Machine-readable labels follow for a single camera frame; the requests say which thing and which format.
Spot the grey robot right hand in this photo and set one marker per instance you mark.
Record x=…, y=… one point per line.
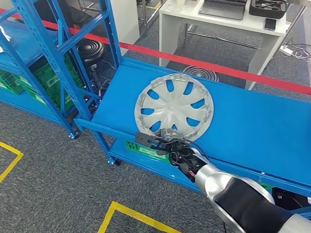
x=170, y=135

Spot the silver plastic hubcap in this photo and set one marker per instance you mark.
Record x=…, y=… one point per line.
x=174, y=106

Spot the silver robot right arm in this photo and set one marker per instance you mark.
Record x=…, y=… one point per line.
x=243, y=202

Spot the blue metal shelf rack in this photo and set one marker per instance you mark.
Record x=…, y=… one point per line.
x=255, y=128
x=22, y=45

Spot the black ribbed round disc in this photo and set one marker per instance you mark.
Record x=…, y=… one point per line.
x=201, y=74

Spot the red barrier tape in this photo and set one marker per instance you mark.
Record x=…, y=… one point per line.
x=218, y=69

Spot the white desk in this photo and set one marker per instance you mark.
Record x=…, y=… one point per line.
x=170, y=35

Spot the yellow floor tape square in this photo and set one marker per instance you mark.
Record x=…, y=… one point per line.
x=116, y=205

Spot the steel tube table leg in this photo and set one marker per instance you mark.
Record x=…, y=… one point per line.
x=145, y=16
x=295, y=25

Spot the white cabinet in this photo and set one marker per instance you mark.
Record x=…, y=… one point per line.
x=126, y=22

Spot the clear plastic dish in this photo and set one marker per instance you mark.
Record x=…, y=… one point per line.
x=174, y=5

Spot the black round stool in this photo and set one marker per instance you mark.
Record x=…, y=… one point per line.
x=90, y=49

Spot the grey laptop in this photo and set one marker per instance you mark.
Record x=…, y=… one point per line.
x=222, y=9

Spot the person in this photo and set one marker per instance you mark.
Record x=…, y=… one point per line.
x=78, y=17

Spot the white power strip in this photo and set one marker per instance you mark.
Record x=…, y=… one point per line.
x=286, y=50

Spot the black right wrist camera bracket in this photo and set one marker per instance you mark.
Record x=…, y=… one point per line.
x=143, y=139

